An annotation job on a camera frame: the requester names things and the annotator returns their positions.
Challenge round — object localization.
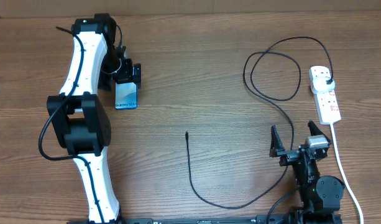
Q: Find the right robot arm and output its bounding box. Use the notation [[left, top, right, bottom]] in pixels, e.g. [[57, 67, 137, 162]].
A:
[[266, 121, 345, 224]]

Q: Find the blue Galaxy smartphone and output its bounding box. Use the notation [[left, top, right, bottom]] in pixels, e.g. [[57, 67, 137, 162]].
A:
[[114, 83, 137, 110]]

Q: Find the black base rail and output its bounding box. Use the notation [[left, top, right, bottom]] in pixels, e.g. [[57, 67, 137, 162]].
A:
[[66, 214, 343, 224]]

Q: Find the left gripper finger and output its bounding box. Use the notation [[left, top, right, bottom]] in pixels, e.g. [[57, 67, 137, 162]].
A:
[[98, 57, 113, 91], [133, 63, 142, 89]]

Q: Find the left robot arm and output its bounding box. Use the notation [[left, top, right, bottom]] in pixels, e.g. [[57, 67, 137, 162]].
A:
[[39, 13, 142, 223]]

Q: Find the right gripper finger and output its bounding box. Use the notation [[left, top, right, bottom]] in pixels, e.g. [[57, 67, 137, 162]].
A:
[[308, 120, 332, 145], [269, 125, 285, 157]]

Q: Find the white power strip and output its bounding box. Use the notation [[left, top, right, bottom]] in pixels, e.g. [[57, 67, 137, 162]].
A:
[[309, 66, 341, 125]]

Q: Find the white charger plug adapter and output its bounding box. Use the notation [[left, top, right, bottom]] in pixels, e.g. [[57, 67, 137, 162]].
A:
[[311, 77, 336, 94]]

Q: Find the white power strip cord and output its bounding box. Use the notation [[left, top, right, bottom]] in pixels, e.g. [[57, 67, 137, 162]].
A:
[[329, 123, 364, 224]]

